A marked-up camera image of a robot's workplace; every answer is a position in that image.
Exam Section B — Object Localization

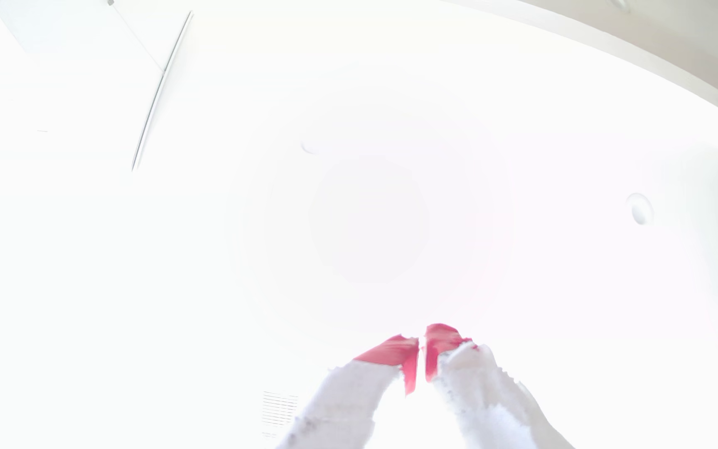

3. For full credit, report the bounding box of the ceiling vent grille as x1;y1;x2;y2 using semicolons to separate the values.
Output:
261;390;300;439

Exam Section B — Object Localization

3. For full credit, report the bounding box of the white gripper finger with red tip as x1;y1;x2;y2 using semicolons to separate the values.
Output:
424;322;577;449
277;335;420;449

